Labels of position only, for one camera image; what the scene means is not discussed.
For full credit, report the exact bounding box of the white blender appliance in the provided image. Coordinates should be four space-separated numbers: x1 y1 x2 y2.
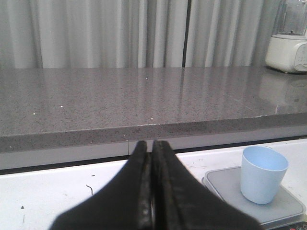
265 0 307 73

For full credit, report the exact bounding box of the grey curtain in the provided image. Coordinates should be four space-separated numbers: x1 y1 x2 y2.
0 0 279 69

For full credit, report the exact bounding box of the light blue plastic cup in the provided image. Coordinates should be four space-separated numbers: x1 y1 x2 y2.
240 146 289 204

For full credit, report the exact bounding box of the grey stone counter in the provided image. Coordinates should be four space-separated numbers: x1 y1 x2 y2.
0 67 307 170

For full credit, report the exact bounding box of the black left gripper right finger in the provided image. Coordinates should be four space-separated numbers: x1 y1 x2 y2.
152 140 262 230

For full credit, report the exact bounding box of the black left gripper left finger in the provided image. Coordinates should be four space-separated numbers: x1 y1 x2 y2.
51 141 153 230

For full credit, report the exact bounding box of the silver electronic kitchen scale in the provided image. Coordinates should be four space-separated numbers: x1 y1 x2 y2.
201 166 306 230

